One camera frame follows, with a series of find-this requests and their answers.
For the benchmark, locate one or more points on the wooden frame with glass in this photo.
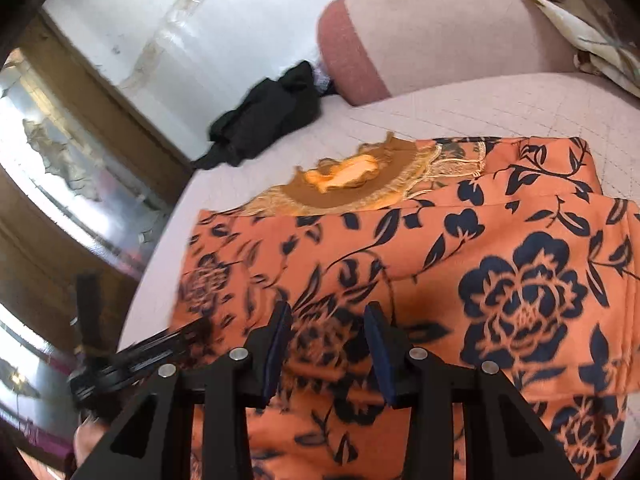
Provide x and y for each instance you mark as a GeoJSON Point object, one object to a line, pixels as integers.
{"type": "Point", "coordinates": [115, 105]}

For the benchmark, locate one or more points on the orange floral garment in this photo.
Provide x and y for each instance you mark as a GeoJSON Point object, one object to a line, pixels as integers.
{"type": "Point", "coordinates": [450, 260]}

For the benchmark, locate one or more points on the cream floral blanket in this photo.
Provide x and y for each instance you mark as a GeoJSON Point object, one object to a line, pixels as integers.
{"type": "Point", "coordinates": [590, 25]}

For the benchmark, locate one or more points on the purple white plastic bag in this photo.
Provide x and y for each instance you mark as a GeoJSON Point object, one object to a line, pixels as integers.
{"type": "Point", "coordinates": [322, 77]}

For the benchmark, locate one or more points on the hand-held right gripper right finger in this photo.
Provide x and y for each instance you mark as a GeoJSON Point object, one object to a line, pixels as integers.
{"type": "Point", "coordinates": [380, 360]}

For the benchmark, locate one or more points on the black cloth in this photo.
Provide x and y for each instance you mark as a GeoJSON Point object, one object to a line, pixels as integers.
{"type": "Point", "coordinates": [270, 105]}

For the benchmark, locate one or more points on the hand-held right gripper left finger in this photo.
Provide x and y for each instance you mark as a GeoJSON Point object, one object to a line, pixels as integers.
{"type": "Point", "coordinates": [276, 355]}

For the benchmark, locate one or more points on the pink quilted sofa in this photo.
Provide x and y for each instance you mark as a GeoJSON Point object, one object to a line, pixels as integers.
{"type": "Point", "coordinates": [450, 35]}

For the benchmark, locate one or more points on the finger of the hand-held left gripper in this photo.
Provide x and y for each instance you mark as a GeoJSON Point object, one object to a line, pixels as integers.
{"type": "Point", "coordinates": [170, 345]}

